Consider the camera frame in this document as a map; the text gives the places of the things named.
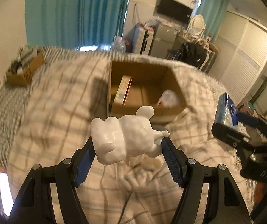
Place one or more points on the black wall television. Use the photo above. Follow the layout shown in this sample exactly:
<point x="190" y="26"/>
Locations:
<point x="175" y="10"/>

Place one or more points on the chair with black jacket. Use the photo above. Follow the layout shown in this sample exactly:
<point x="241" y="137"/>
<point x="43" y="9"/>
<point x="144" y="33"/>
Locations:
<point x="191" y="53"/>

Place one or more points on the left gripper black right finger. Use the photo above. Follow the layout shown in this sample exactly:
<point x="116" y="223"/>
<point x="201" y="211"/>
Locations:
<point x="225" y="203"/>

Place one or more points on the tan printed medicine box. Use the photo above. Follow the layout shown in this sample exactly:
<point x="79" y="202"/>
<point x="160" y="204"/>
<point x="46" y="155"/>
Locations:
<point x="123" y="90"/>

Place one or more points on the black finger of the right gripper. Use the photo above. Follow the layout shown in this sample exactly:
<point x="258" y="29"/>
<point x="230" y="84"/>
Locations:
<point x="231" y="137"/>
<point x="258" y="123"/>

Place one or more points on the large clear water jug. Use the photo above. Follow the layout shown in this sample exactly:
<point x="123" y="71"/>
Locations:
<point x="118" y="45"/>

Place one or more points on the blue tissue pack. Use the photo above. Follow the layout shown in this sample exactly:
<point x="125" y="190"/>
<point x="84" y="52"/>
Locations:
<point x="227" y="114"/>

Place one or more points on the small cardboard box with items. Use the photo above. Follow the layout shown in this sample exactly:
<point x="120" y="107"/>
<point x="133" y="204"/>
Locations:
<point x="23" y="67"/>

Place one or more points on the white louvered wardrobe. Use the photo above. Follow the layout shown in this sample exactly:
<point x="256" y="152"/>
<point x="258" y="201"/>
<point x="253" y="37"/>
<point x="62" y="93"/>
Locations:
<point x="242" y="57"/>

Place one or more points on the grey mini fridge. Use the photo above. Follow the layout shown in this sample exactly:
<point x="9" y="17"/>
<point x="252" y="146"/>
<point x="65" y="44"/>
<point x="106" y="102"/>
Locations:
<point x="165" y="39"/>

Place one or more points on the teal window curtain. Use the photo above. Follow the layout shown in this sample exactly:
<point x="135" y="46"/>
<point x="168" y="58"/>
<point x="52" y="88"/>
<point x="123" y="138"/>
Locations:
<point x="74" y="23"/>

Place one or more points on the large open cardboard box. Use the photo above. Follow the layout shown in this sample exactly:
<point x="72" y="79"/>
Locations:
<point x="149" y="81"/>

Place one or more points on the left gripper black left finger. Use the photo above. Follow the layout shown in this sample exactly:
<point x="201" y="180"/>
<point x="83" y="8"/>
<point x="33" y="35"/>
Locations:
<point x="33" y="203"/>

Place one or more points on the teal corner curtain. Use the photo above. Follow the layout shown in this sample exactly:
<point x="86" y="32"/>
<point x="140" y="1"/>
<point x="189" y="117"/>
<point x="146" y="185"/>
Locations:
<point x="213" y="12"/>

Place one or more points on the beige plaid blanket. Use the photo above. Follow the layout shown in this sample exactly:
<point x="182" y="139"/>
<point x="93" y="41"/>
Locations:
<point x="58" y="121"/>

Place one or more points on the white oval vanity mirror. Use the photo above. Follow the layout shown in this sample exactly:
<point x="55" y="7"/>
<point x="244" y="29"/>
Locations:
<point x="196" y="26"/>

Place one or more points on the white suitcase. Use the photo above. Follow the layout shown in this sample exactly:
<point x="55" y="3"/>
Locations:
<point x="142" y="40"/>

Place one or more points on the white plush toy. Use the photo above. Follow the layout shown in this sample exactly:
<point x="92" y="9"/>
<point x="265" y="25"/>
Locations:
<point x="126" y="136"/>

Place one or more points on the clear plastic bag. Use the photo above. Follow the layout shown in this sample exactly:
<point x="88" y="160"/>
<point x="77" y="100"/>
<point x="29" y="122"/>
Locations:
<point x="168" y="99"/>

